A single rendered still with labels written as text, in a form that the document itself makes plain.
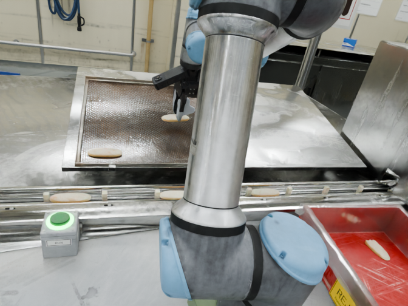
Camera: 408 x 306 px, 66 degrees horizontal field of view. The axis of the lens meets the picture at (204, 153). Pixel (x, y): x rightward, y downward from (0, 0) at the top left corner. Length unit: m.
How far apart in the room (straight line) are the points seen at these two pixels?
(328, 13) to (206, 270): 0.40
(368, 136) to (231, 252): 0.97
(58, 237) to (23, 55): 4.04
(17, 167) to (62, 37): 3.54
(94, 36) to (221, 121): 4.11
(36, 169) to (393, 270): 1.04
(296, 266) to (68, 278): 0.47
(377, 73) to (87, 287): 1.16
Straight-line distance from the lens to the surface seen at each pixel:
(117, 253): 0.79
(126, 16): 4.44
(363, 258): 0.98
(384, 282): 0.95
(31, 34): 4.59
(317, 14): 0.50
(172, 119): 1.08
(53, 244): 0.77
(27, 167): 1.08
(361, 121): 1.37
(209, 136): 0.43
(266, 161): 1.09
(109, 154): 0.97
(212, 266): 0.46
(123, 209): 0.83
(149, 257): 0.78
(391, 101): 1.29
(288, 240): 0.50
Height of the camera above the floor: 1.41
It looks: 30 degrees down
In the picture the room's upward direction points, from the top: 11 degrees clockwise
